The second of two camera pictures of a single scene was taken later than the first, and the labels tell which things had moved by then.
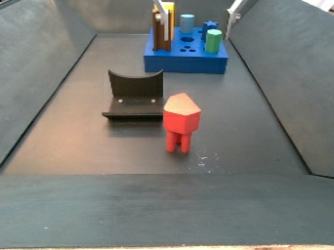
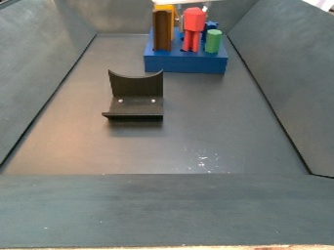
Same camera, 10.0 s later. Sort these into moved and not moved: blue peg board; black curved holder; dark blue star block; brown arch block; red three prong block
Moved: red three prong block
Not moved: blue peg board; brown arch block; black curved holder; dark blue star block
